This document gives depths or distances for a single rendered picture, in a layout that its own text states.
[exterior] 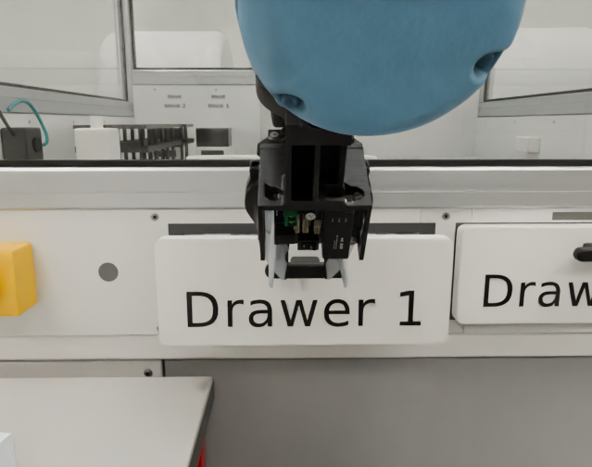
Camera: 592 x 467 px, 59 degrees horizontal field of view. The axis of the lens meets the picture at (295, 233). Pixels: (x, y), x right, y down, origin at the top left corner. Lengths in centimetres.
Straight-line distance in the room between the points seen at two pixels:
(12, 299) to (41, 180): 13
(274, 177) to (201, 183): 24
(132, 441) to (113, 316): 17
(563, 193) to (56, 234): 55
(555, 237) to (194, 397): 42
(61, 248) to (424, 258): 39
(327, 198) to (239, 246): 20
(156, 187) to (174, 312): 14
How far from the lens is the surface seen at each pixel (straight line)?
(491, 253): 60
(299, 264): 48
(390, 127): 16
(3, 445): 49
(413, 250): 52
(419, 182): 58
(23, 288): 62
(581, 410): 76
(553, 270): 64
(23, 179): 63
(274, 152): 36
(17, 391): 65
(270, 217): 41
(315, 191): 31
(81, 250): 62
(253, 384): 66
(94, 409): 58
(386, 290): 53
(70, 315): 65
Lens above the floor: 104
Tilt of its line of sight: 12 degrees down
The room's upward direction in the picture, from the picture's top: straight up
